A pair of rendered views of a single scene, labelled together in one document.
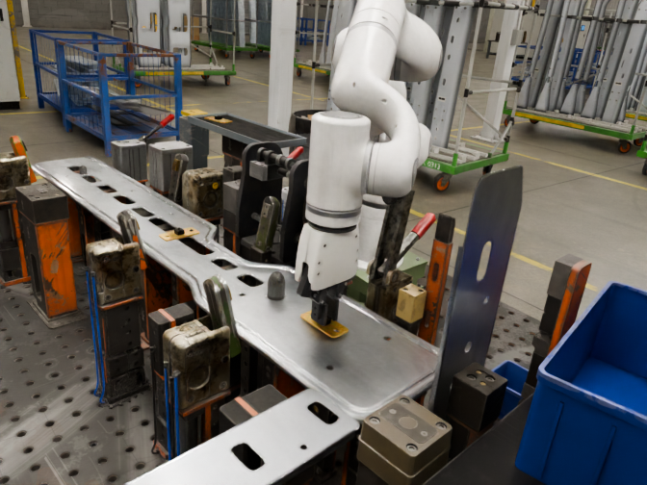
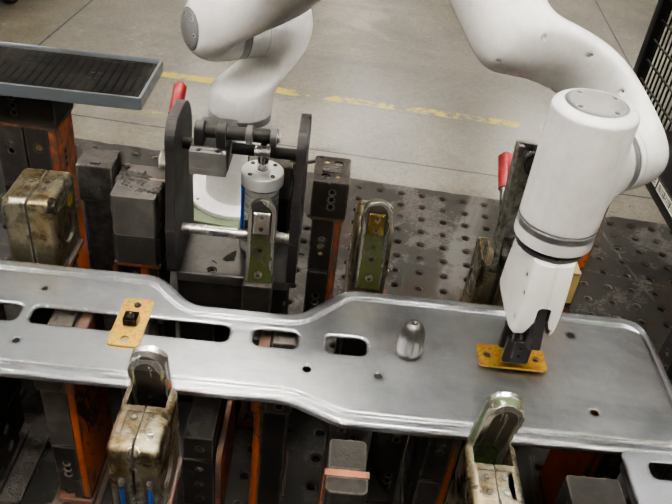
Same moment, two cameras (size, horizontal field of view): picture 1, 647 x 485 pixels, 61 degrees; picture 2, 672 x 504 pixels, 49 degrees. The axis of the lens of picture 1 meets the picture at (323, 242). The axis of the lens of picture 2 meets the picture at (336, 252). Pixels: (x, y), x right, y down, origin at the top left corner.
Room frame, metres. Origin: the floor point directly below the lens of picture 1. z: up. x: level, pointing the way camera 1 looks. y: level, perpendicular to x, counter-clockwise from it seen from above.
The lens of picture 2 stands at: (0.50, 0.63, 1.63)
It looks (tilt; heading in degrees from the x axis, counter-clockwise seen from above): 37 degrees down; 313
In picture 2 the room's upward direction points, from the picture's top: 7 degrees clockwise
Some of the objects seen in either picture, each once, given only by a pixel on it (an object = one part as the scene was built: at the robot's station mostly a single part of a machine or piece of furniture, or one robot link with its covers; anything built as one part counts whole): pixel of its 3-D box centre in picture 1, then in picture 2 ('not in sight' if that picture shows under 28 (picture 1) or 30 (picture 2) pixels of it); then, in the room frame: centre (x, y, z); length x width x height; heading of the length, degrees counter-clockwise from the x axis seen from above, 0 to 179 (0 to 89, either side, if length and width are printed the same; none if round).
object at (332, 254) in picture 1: (329, 248); (539, 273); (0.79, -0.01, 1.14); 0.10 x 0.07 x 0.11; 135
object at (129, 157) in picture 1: (132, 197); not in sight; (1.65, 0.62, 0.88); 0.11 x 0.10 x 0.36; 135
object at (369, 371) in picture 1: (171, 234); (113, 328); (1.13, 0.34, 1.00); 1.38 x 0.22 x 0.02; 45
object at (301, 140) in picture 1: (244, 129); (25, 69); (1.52, 0.24, 1.16); 0.37 x 0.14 x 0.02; 45
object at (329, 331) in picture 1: (323, 320); (512, 355); (0.79, -0.01, 1.01); 0.08 x 0.04 x 0.01; 45
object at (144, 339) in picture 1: (163, 283); (78, 404); (1.17, 0.38, 0.84); 0.17 x 0.06 x 0.29; 135
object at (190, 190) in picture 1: (202, 241); (54, 295); (1.34, 0.32, 0.89); 0.13 x 0.11 x 0.38; 135
